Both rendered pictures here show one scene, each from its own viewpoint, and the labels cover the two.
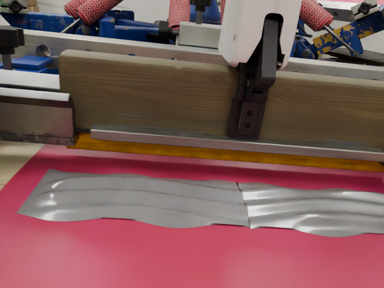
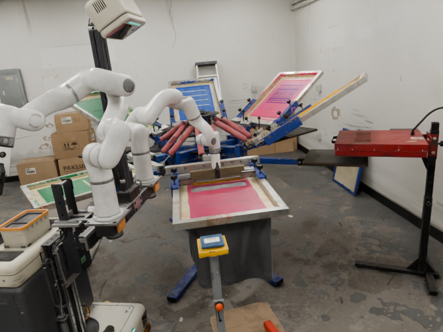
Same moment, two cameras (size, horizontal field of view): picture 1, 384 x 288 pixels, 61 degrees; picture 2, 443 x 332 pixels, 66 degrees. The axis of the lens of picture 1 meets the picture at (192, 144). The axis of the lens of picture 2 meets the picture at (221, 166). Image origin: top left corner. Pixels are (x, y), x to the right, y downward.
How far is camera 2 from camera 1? 1.91 m
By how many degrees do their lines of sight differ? 7
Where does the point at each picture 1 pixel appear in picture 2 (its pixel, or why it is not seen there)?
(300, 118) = (225, 173)
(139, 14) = (162, 117)
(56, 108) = (190, 179)
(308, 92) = (225, 169)
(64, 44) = (179, 167)
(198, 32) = (207, 157)
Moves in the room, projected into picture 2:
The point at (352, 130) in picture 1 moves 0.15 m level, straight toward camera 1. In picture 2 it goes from (234, 173) to (225, 181)
